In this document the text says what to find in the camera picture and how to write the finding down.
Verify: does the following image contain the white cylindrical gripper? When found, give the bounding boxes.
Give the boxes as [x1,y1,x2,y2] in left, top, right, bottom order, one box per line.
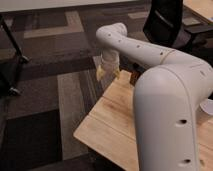
[96,49,120,81]

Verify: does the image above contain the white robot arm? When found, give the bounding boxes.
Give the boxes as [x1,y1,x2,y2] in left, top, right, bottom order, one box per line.
[96,23,213,171]

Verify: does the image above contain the black office chair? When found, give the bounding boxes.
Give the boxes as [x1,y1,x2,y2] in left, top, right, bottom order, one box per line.
[143,0,213,52]

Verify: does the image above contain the black chair base left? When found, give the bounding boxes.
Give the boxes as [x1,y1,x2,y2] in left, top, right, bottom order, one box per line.
[0,14,29,96]

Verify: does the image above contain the white paper cup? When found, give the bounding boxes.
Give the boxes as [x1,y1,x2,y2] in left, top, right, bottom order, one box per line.
[200,99,213,116]

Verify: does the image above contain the light wooden table corner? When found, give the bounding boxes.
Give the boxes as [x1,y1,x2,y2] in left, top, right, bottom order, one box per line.
[183,0,213,24]

